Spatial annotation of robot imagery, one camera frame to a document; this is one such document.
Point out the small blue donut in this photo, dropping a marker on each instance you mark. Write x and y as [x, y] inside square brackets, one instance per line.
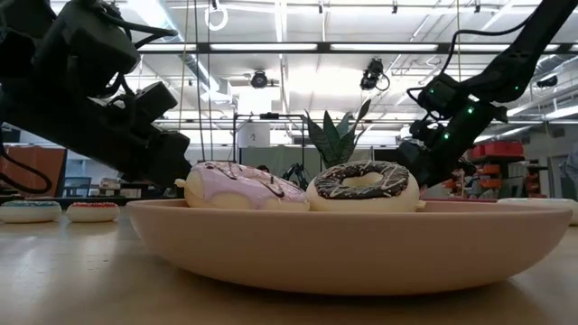
[29, 212]

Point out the small red sprinkled donut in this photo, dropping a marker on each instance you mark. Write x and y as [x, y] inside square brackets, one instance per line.
[92, 213]

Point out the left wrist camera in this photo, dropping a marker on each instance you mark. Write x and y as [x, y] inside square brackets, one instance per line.
[155, 101]

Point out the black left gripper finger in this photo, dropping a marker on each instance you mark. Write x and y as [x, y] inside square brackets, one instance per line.
[158, 158]

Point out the green snake plant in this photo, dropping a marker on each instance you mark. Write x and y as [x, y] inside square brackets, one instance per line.
[336, 142]

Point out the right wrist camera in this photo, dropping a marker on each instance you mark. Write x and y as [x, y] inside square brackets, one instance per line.
[440, 95]

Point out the pale pink plate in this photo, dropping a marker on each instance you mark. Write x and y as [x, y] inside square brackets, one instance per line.
[343, 253]

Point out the black ceiling spotlight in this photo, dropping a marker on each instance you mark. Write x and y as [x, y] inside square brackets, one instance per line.
[259, 79]

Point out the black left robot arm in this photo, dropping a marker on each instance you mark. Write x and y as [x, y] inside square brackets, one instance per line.
[81, 49]

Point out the black overhead camera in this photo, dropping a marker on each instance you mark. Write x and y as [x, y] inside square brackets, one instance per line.
[372, 74]

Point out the red storage bins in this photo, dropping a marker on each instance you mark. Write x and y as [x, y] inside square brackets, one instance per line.
[496, 149]

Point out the orange partition panel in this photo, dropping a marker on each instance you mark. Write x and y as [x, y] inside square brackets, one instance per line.
[45, 158]

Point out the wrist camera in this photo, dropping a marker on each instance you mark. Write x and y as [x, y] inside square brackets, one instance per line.
[440, 95]
[155, 101]

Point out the large chocolate donut white drizzle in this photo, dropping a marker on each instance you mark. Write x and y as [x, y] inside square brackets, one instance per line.
[329, 182]

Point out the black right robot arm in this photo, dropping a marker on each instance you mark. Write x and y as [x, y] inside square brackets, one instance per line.
[519, 67]

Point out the large lilac donut chocolate drizzle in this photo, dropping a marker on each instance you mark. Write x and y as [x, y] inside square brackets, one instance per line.
[235, 187]

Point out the black shelf rack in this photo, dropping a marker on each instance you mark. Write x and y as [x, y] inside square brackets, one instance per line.
[510, 180]

